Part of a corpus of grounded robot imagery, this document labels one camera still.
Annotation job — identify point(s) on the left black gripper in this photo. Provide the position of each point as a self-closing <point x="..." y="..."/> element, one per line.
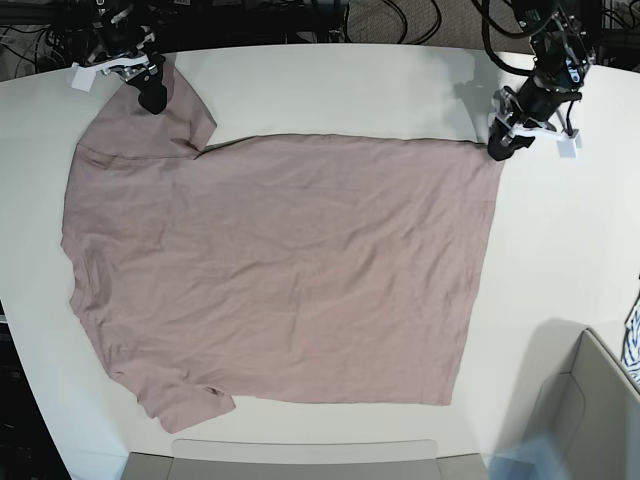
<point x="531" y="106"/>

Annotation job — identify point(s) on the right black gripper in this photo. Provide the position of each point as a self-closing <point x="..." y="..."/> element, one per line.
<point x="144" y="67"/>

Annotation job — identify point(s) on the mauve pink T-shirt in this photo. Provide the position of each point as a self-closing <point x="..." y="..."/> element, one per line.
<point x="298" y="268"/>

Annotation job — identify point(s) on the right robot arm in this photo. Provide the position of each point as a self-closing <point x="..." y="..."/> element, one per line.
<point x="126" y="48"/>

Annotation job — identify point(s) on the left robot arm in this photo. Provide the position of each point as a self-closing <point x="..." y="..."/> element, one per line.
<point x="563" y="52"/>

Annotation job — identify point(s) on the blue white striped cloth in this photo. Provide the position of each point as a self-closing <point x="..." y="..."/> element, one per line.
<point x="630" y="357"/>

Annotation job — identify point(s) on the grey box at right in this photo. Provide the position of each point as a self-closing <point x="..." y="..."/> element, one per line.
<point x="591" y="412"/>

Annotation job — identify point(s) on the translucent blue object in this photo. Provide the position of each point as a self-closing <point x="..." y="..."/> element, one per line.
<point x="537" y="458"/>

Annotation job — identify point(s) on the grey tray at bottom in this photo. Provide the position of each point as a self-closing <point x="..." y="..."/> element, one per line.
<point x="199" y="459"/>

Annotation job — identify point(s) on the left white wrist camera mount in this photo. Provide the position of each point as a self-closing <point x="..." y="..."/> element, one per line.
<point x="566" y="136"/>

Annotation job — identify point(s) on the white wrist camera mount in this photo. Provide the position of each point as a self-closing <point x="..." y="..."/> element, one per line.
<point x="566" y="136"/>
<point x="82" y="78"/>

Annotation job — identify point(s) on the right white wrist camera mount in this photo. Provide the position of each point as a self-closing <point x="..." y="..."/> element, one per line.
<point x="82" y="78"/>

